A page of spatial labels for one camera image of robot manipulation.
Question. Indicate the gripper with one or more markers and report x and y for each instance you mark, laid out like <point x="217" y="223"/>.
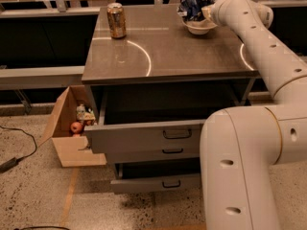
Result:
<point x="218" y="11"/>

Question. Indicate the blue chip bag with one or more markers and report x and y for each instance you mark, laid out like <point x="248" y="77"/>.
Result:
<point x="190" y="10"/>

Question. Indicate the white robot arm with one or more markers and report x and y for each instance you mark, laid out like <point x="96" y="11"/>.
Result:
<point x="239" y="144"/>

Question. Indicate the white paper bowl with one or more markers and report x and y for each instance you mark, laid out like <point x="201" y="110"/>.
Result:
<point x="199" y="27"/>

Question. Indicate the gold soda can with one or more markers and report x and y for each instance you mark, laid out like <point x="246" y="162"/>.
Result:
<point x="116" y="20"/>

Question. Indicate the grey drawer cabinet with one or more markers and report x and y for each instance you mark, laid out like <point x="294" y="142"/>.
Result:
<point x="158" y="49"/>

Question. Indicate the top grey drawer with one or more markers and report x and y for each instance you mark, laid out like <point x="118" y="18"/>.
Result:
<point x="159" y="116"/>

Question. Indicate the grey drawer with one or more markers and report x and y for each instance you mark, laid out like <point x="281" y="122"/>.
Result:
<point x="159" y="116"/>
<point x="152" y="155"/>
<point x="156" y="176"/>

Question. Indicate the small snack package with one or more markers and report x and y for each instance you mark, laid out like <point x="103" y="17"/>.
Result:
<point x="85" y="115"/>

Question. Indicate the middle grey drawer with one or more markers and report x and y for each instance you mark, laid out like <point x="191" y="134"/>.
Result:
<point x="152" y="155"/>

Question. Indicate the bottom grey drawer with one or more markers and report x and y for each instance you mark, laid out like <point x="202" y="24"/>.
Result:
<point x="156" y="176"/>

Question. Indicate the cardboard box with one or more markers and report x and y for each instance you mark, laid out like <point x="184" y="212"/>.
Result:
<point x="72" y="149"/>

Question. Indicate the red apple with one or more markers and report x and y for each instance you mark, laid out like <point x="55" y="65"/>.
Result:
<point x="76" y="128"/>

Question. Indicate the grey metal shelf rail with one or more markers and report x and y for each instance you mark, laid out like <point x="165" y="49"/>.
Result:
<point x="38" y="78"/>

